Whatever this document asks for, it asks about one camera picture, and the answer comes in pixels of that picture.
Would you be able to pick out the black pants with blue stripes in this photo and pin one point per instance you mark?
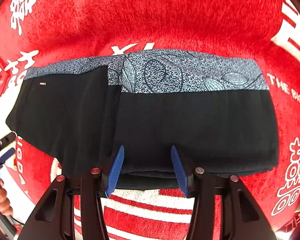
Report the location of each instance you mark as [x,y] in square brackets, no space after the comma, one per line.
[165,125]

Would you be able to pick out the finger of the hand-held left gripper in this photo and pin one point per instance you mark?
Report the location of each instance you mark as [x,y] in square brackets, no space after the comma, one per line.
[6,155]
[7,138]

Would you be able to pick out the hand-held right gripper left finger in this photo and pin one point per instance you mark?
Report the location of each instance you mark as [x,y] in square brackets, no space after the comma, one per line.
[116,166]

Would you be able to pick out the red printed blanket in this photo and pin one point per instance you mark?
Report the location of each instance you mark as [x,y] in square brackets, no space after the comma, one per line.
[152,17]

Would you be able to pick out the person's left hand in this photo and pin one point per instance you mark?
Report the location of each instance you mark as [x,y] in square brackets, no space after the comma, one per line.
[2,200]

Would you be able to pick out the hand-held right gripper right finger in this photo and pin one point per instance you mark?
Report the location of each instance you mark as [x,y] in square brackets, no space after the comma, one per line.
[178,166]

